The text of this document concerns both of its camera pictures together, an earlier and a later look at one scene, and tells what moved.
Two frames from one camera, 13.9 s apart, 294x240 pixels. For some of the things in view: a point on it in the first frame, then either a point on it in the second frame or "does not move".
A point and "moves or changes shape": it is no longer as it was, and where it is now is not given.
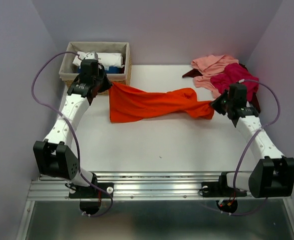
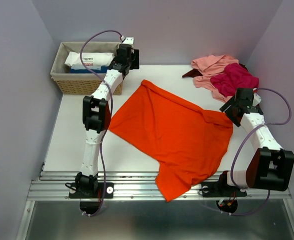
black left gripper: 107,83 to 133,56
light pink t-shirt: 210,66 does not move
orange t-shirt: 127,103 moves or changes shape
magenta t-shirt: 234,73 does not move
